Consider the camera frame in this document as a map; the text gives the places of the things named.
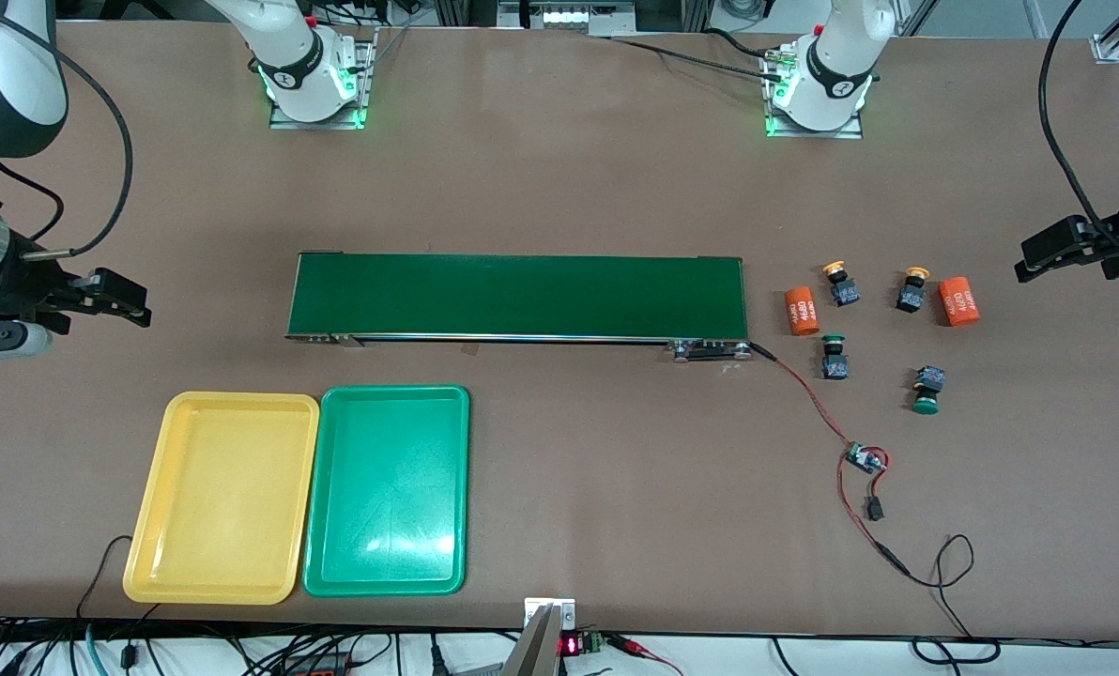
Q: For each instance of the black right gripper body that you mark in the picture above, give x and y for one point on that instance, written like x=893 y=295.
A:
x=26 y=280

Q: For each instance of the orange cylindrical battery cell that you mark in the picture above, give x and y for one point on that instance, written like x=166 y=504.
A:
x=959 y=302
x=803 y=312

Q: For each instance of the yellow push button switch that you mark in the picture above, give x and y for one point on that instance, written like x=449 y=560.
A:
x=911 y=299
x=843 y=293

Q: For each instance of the green push button switch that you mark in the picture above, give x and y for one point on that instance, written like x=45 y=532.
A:
x=928 y=380
x=835 y=364

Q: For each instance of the yellow plastic tray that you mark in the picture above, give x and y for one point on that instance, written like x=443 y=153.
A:
x=222 y=507

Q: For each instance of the small blue circuit board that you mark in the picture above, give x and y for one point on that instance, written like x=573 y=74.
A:
x=865 y=458

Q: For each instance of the black barrel plug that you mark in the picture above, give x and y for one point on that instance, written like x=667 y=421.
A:
x=762 y=351

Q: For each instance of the black connector with short lead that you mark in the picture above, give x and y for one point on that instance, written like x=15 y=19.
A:
x=875 y=511

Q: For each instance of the green plastic tray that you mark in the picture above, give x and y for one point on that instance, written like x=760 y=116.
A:
x=386 y=498

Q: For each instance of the black inline connector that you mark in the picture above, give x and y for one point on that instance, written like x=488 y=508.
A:
x=894 y=560

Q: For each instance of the green conveyor belt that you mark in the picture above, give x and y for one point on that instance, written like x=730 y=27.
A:
x=522 y=296

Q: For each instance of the white electronics box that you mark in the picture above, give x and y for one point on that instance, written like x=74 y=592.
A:
x=569 y=17

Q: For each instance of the red digit display module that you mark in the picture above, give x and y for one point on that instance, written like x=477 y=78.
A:
x=571 y=645

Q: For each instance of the red clip lead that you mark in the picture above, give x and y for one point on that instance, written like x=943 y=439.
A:
x=639 y=648

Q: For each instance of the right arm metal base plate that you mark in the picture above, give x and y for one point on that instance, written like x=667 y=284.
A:
x=315 y=125

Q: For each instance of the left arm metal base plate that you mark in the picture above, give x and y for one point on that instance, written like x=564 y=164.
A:
x=813 y=134

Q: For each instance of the silver mount bracket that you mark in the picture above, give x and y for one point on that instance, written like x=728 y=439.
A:
x=533 y=606

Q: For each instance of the grey metal camera pole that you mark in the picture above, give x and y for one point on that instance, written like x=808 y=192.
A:
x=533 y=652

